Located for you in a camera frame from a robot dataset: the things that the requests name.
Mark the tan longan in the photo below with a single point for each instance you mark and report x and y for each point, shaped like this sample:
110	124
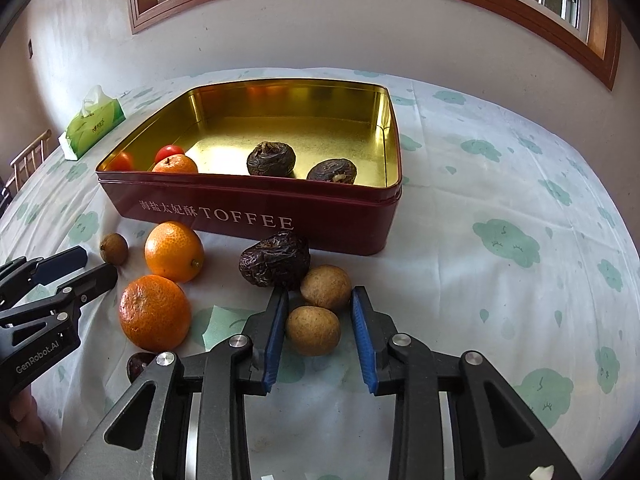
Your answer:
327	286
313	331

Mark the lower orange mandarin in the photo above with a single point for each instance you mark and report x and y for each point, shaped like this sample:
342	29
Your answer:
154	313

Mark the orange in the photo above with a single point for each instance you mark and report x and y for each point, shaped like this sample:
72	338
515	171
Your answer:
172	250
176	164

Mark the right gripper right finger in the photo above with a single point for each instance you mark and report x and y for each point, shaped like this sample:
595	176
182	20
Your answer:
372	332

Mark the dark purple cherry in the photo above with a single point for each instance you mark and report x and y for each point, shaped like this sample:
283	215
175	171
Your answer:
137	363

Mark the wrinkled dark passion fruit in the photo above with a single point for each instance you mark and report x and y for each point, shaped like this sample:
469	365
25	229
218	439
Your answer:
271	159

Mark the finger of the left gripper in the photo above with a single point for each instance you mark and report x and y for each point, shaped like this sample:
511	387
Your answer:
20	276
65	305

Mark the dark wrinkled date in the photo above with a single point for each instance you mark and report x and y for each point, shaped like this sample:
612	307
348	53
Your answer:
281	260

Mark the red cherry tomato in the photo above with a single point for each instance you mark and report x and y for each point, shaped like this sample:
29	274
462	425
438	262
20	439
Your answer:
167	151

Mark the red gold toffee tin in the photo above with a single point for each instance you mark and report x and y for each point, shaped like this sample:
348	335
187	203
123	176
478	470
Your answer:
319	158

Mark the wooden chair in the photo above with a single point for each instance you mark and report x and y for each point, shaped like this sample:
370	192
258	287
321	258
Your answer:
24	164

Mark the brown longan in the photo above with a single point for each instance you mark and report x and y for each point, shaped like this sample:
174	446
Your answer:
114	249

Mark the left hand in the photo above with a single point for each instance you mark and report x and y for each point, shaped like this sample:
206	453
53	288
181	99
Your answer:
20	421

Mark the green tissue pack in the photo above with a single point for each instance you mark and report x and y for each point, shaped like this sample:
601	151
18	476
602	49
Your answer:
99	114

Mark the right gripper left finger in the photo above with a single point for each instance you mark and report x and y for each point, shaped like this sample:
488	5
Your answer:
265	330

